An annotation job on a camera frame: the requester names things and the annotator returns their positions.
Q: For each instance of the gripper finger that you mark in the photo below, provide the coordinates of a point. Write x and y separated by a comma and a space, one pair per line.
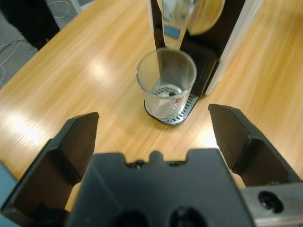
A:
246, 151
47, 170

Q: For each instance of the white capsule coffee machine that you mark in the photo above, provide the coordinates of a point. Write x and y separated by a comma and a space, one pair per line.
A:
203, 54

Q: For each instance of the clear drinking glass red logo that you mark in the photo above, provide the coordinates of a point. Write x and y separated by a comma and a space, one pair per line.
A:
151, 101

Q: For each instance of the bystander in dark clothes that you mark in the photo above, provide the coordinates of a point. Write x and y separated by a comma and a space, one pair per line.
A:
35, 21

